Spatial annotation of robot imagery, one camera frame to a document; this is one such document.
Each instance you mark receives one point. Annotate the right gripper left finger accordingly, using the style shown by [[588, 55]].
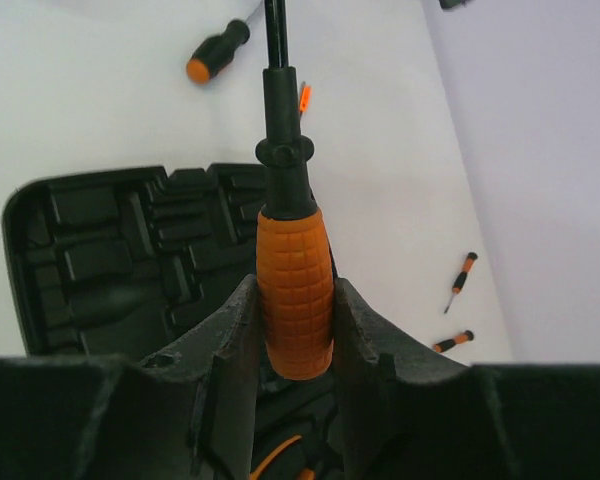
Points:
[[185, 412]]

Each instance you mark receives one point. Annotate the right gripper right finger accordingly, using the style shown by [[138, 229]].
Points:
[[410, 413]]

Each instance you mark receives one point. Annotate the orange handled needle-nose pliers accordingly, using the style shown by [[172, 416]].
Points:
[[281, 463]]

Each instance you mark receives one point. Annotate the black plastic tool case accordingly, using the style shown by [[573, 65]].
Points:
[[125, 262]]

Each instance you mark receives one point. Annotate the large orange handled screwdriver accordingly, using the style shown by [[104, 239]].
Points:
[[293, 258]]

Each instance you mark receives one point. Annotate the small orange precision screwdriver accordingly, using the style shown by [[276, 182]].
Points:
[[461, 278]]

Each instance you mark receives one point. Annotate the small orange chisel bit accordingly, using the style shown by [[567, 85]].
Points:
[[304, 98]]

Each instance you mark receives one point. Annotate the black handled screwdriver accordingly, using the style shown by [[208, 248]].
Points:
[[216, 52]]

